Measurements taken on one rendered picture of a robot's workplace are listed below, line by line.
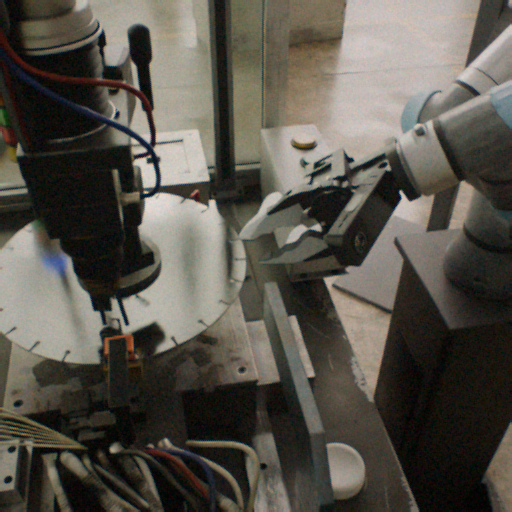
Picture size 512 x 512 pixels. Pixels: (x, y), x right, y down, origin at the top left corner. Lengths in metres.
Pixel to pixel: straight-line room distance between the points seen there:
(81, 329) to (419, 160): 0.42
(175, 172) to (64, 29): 0.65
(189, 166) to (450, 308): 0.51
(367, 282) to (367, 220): 1.51
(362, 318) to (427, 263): 0.94
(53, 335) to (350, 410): 0.42
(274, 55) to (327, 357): 0.56
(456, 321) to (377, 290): 1.11
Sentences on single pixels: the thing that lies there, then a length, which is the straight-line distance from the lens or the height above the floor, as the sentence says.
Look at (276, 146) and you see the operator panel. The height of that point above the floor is 0.90.
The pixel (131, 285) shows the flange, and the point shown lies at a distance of 0.74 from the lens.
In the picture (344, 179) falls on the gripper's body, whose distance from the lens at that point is 0.68.
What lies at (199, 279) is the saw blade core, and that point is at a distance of 0.75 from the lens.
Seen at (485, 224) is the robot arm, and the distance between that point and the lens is 1.02.
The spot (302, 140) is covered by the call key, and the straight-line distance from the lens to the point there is 1.12.
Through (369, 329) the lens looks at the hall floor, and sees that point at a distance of 2.01.
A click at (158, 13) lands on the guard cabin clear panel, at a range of 1.12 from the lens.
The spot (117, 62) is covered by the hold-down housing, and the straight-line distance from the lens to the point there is 0.55.
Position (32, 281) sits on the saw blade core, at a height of 0.95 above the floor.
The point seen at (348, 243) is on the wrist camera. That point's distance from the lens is 0.62.
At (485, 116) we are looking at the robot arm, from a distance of 0.65.
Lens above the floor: 1.46
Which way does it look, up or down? 42 degrees down
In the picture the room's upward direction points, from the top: straight up
